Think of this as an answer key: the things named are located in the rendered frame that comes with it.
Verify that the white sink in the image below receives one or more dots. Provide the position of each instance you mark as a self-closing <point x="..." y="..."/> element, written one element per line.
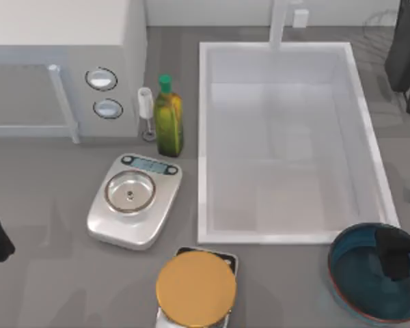
<point x="294" y="136"/>

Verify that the black metal rack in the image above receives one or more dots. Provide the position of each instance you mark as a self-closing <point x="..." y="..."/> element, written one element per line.
<point x="401" y="51"/>

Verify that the yellow bottle with green cap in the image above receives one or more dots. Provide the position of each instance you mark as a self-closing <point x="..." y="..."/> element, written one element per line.
<point x="169" y="119"/>

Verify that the tall white tap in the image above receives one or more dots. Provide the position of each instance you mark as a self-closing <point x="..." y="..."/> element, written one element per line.
<point x="277" y="24"/>

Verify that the large round microwave knob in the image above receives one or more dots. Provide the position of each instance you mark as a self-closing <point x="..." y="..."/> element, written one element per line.
<point x="100" y="79"/>

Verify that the pale microwave oven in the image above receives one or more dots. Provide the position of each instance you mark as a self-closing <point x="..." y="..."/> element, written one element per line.
<point x="130" y="30"/>

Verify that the silver kitchen scale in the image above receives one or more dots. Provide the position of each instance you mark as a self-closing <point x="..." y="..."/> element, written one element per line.
<point x="136" y="212"/>

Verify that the dark blue bowl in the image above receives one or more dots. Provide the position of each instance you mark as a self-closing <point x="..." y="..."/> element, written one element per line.
<point x="355" y="273"/>

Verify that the small round microwave knob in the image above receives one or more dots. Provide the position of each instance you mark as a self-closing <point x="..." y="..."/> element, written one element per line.
<point x="107" y="108"/>

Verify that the scale with golden round plate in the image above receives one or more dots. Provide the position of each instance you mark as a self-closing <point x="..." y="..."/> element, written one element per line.
<point x="196" y="287"/>

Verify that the white wall socket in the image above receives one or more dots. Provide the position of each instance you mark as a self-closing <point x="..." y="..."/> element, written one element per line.
<point x="300" y="17"/>

